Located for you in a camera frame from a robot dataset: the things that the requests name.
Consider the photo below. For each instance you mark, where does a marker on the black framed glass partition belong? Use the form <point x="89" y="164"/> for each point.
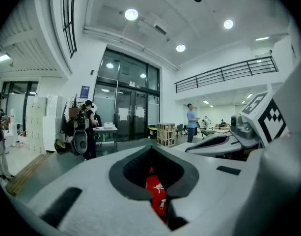
<point x="19" y="99"/>

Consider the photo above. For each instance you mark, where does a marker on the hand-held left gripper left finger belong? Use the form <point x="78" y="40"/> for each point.
<point x="98" y="200"/>

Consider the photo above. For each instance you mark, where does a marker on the wooden crate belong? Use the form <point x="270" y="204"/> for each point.
<point x="166" y="134"/>

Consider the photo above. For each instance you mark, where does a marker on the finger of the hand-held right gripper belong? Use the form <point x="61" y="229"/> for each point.
<point x="211" y="141"/>
<point x="228" y="154"/>

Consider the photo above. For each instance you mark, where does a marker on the grey gripper camera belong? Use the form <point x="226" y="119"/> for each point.
<point x="239" y="128"/>

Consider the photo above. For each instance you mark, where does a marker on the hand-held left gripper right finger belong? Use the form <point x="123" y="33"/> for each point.
<point x="209" y="181"/>

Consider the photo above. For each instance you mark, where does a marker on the wooden floor ramp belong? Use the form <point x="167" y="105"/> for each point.
<point x="27" y="172"/>

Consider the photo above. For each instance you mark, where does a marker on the small white table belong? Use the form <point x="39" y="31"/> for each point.
<point x="106" y="129"/>

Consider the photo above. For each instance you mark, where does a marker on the short black balcony railing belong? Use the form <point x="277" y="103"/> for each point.
<point x="226" y="74"/>

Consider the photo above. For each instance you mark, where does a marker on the white ceiling pipes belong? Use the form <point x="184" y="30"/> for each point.
<point x="130" y="41"/>

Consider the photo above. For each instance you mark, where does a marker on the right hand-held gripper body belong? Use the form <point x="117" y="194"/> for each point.
<point x="270" y="119"/>

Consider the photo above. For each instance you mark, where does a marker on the black glass entrance door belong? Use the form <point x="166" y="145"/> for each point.
<point x="130" y="82"/>

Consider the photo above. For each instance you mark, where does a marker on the white ceiling air conditioner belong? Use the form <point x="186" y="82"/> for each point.
<point x="154" y="26"/>

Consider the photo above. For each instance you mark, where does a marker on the yellow black helmet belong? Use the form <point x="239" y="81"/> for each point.
<point x="60" y="146"/>

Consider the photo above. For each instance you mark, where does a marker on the red backpack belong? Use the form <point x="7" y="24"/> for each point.
<point x="157" y="197"/>

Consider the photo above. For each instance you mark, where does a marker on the white lockers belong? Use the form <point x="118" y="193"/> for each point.
<point x="36" y="124"/>

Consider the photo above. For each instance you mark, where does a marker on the blue wall poster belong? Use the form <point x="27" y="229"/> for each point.
<point x="84" y="91"/>

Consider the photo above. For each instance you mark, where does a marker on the round ceiling light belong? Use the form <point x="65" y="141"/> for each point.
<point x="180" y="48"/>
<point x="131" y="14"/>
<point x="228" y="24"/>

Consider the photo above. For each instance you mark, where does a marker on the yellow black bin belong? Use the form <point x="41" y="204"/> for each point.
<point x="153" y="133"/>

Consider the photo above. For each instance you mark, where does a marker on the ceiling strip light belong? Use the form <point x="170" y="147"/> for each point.
<point x="1" y="58"/>
<point x="262" y="38"/>

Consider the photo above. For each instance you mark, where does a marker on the long black balcony railing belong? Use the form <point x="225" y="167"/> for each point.
<point x="69" y="21"/>

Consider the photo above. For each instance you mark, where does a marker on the potted plant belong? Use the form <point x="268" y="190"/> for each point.
<point x="74" y="106"/>

